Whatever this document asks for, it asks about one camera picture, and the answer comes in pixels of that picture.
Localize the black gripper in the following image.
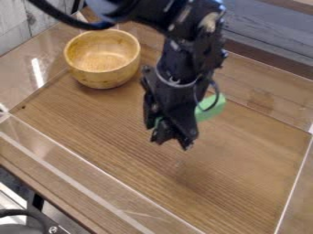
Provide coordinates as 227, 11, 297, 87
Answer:
140, 39, 225, 150

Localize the green rectangular block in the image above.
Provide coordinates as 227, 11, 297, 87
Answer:
153, 92, 227, 129

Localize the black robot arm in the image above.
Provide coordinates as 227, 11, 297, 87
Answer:
87, 0, 227, 149

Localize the brown wooden bowl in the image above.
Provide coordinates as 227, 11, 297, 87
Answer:
64, 29, 140, 90

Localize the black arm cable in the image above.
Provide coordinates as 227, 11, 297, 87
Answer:
25, 0, 120, 31

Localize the black metal table bracket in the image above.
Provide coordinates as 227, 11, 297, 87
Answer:
27, 192, 71, 234

